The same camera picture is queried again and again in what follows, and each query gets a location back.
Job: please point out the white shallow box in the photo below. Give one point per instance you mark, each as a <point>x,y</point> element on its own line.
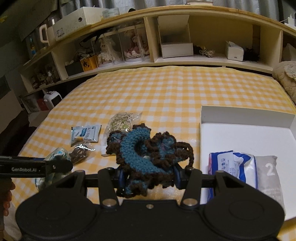
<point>252,131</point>

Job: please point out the yellow checkered bed sheet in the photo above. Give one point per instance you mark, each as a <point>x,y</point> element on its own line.
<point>169,99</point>

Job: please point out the clear bag brown item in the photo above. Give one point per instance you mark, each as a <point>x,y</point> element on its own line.
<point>80,152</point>

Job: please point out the open white cardboard box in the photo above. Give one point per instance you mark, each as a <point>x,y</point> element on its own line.
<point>174,34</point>

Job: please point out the clear bag beige item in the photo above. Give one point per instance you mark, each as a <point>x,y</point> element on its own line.
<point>123,122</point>

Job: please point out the blue brown crochet piece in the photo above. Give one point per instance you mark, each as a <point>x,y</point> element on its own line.
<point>147,161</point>

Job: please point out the beige fluffy blanket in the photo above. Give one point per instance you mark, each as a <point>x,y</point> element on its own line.
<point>284,73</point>

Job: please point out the doll in clear case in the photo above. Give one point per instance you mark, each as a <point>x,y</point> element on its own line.
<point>134,43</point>

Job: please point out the person left hand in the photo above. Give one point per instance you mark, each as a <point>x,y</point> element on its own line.
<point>7,185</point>

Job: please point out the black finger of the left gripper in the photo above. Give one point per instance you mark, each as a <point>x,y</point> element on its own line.
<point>58,166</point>

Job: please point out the white step stool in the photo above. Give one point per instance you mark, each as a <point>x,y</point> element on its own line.
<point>51,99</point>

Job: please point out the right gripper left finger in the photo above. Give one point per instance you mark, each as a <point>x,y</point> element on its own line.
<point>110,179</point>

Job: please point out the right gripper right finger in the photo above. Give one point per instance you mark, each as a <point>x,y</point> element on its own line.
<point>189,180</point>

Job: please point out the blue white tissue pack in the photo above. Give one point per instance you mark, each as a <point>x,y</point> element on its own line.
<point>240,165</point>

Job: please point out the grey numbered pouch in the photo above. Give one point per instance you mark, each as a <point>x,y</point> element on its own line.
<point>268,181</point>

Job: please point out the yellow black box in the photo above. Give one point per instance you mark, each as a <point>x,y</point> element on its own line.
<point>89,64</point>

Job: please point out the white storage box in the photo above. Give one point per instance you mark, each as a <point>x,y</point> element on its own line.
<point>77,20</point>

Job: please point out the small blue white sachet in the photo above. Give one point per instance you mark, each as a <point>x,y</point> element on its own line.
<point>85,133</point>

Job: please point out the white tissue box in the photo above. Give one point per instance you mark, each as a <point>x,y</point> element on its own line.
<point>234,51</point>

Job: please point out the wooden headboard shelf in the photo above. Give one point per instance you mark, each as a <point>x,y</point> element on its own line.
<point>210,26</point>

